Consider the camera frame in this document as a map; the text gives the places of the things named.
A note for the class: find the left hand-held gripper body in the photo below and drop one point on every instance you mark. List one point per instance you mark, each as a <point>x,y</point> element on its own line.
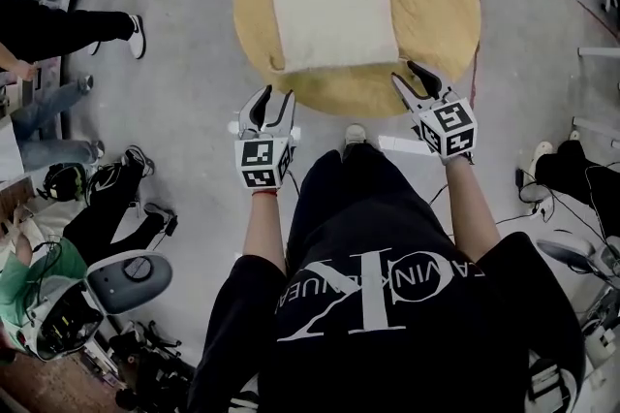
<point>257,156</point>

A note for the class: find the person's black printed shirt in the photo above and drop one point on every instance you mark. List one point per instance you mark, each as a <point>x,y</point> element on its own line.
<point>387,353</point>

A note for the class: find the person's left forearm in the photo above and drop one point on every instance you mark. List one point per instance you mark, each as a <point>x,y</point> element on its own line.
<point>264,231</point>

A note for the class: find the cream cloth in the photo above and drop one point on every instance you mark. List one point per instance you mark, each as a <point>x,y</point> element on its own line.
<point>334,9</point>

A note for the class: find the person's grey shoe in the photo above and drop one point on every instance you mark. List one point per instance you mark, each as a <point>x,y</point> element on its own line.
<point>355,137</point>

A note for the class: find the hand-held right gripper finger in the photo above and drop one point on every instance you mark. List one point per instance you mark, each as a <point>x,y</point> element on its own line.
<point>431,84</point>
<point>409,98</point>

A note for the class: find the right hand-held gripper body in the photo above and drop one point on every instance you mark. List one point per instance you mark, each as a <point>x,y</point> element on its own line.
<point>448,125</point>

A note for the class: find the white-framed electronics box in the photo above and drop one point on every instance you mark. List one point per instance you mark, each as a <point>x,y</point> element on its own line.
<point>68,324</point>

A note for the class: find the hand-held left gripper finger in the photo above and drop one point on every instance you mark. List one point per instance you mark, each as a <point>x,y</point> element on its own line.
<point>253,110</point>
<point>286,115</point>

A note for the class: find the person's right forearm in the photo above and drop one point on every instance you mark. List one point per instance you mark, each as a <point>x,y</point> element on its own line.
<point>472,207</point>

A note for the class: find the white desk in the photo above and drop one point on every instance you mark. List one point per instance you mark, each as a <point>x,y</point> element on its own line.
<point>600,51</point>

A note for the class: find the black yellow headset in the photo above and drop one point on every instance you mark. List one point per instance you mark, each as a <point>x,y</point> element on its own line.
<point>63,181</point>

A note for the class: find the person's black trousers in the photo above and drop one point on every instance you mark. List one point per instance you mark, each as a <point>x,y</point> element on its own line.
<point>349,178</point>

